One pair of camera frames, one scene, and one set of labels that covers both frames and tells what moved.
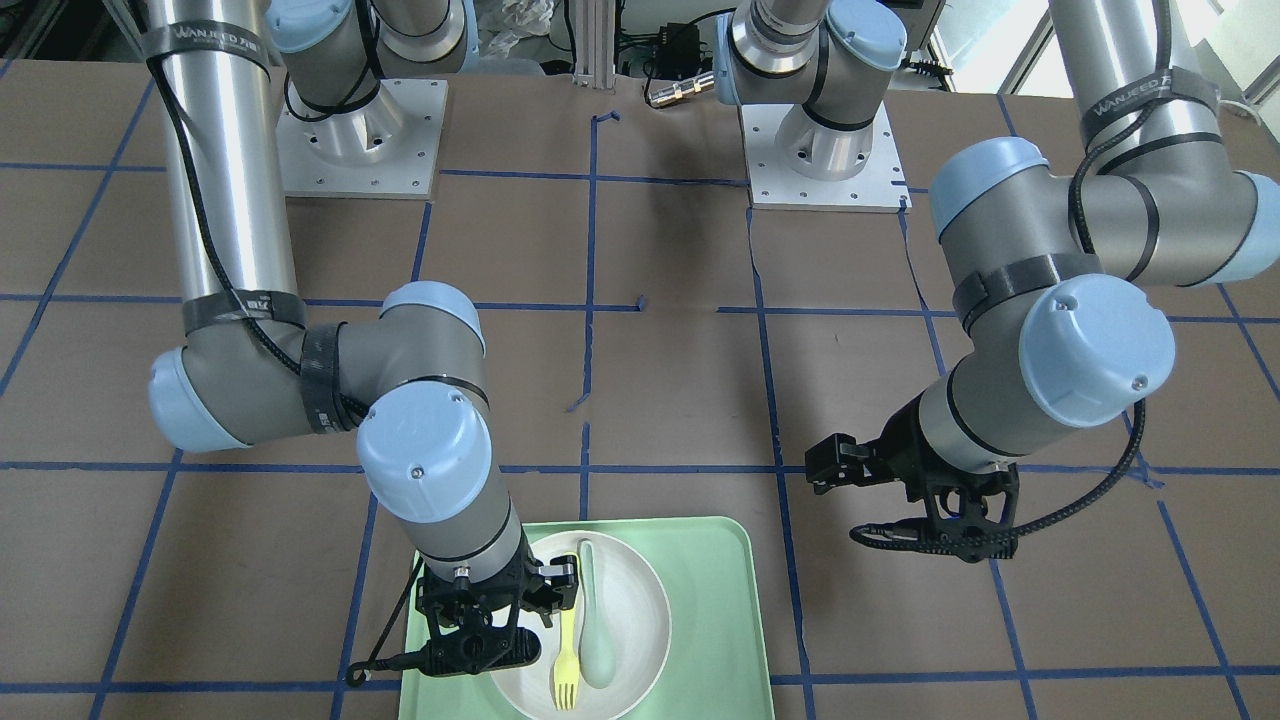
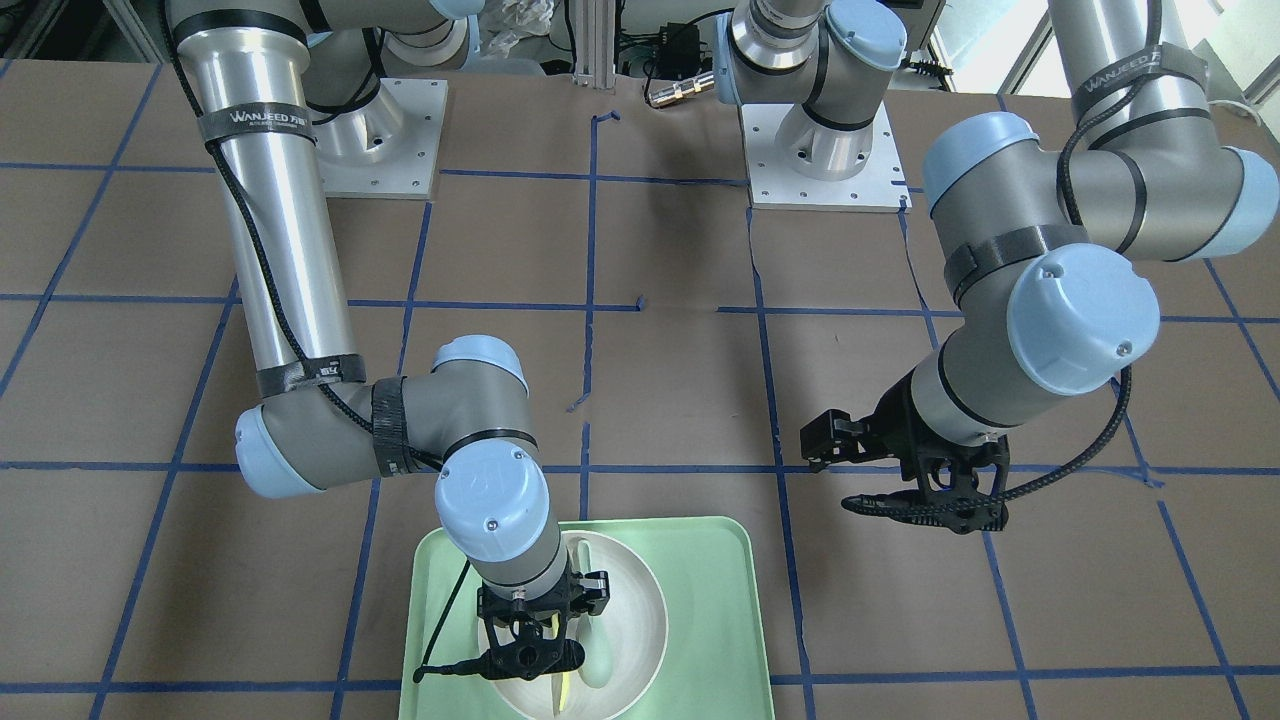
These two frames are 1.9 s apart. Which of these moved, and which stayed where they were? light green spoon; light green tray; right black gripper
Moved: right black gripper
Stayed: light green spoon; light green tray
